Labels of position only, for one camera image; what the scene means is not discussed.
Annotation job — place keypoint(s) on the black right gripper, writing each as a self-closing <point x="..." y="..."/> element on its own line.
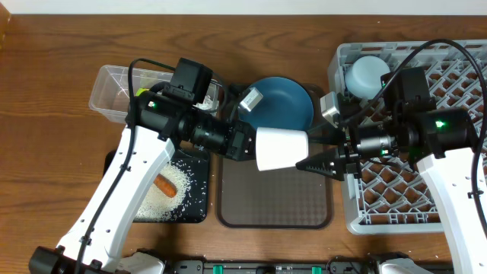
<point x="345" y="154"/>

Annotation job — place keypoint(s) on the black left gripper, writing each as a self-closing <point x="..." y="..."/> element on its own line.
<point x="237" y="141"/>

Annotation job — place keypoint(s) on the white paper tissue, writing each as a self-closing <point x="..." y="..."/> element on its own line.
<point x="207" y="104"/>

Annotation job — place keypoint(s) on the yellow green snack wrapper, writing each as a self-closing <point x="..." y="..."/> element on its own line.
<point x="140" y="91"/>

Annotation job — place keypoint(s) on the pink cup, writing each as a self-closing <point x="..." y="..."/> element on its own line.
<point x="280" y="148"/>

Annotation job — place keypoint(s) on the light blue bowl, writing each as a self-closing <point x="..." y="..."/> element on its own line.
<point x="363" y="78"/>

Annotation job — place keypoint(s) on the orange carrot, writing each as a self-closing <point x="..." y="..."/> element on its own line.
<point x="165" y="186"/>

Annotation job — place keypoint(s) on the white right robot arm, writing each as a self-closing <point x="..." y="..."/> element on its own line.
<point x="440" y="145"/>

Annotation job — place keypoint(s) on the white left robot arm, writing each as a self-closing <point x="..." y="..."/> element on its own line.
<point x="158" y="120"/>

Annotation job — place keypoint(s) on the grey dishwasher rack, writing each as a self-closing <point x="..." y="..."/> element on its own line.
<point x="390" y="198"/>

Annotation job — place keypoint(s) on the clear plastic waste bin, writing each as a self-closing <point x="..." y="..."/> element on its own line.
<point x="110" y="94"/>

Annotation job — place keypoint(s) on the dark blue plate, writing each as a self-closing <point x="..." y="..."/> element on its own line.
<point x="285" y="105"/>

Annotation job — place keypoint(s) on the brown serving tray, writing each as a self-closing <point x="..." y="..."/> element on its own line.
<point x="285" y="198"/>

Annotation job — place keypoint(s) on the black plastic tray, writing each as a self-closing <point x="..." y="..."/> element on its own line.
<point x="198" y="190"/>

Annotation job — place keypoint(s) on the spilled white rice grains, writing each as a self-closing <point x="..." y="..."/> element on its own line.
<point x="163" y="205"/>

